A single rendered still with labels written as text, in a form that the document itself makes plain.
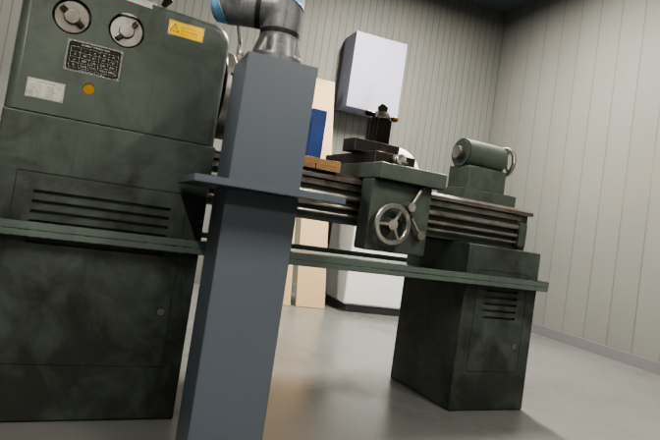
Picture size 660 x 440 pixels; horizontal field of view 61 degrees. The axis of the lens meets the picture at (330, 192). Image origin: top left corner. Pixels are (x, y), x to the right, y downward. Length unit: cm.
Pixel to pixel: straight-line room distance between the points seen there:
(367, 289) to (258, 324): 309
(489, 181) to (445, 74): 340
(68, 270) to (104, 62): 61
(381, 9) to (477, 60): 117
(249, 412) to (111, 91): 100
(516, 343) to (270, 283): 137
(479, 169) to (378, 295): 226
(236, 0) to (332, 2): 393
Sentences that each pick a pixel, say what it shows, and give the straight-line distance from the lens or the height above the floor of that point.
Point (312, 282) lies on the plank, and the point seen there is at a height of 19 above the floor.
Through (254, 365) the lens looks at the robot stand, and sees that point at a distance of 160.
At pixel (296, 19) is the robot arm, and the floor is 123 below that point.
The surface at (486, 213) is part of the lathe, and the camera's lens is 254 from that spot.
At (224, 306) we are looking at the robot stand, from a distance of 154.
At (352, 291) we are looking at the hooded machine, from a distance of 457.
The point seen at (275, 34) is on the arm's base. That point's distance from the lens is 165.
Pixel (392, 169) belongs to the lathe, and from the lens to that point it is 207.
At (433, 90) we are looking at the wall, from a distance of 586.
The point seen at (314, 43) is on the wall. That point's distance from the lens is 541.
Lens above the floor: 68
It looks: 3 degrees up
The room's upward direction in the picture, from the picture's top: 8 degrees clockwise
